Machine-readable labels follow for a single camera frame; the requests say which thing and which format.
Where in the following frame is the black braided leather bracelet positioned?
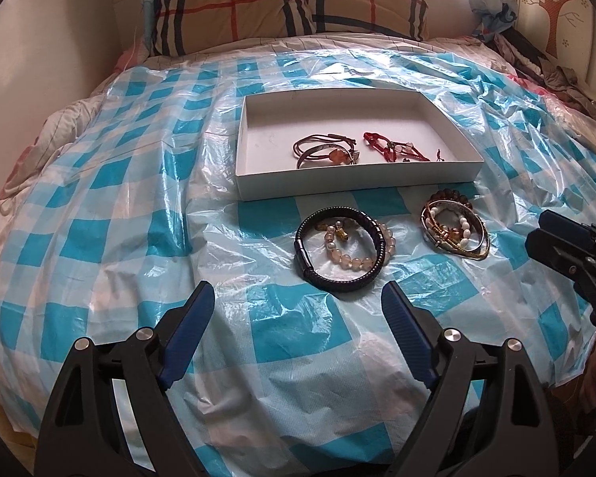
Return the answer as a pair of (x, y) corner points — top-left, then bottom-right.
(294, 207), (388, 291)

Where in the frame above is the brown wooden bead bracelet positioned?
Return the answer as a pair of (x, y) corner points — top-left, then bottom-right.
(428, 186), (476, 210)

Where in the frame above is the plaid beige pillow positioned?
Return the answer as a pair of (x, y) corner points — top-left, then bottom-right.
(151, 0), (428, 57)

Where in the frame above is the pink bead bracelet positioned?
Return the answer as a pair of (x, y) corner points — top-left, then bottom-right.
(325, 219), (397, 273)

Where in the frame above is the red cord bead bracelet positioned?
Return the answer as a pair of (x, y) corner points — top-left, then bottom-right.
(386, 141), (446, 164)

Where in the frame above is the colourful woven cord bracelet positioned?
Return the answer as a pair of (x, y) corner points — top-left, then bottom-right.
(422, 200), (492, 261)

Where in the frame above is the white bead bracelet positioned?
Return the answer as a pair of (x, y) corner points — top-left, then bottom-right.
(424, 212), (474, 250)

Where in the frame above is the dark red cord bracelet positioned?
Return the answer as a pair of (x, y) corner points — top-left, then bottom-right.
(292, 131), (352, 171)

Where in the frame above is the pile of dark clothes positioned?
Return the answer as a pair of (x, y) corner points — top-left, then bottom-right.
(487, 28), (596, 121)

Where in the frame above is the white shallow cardboard box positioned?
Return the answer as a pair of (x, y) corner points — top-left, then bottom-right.
(236, 88), (483, 202)

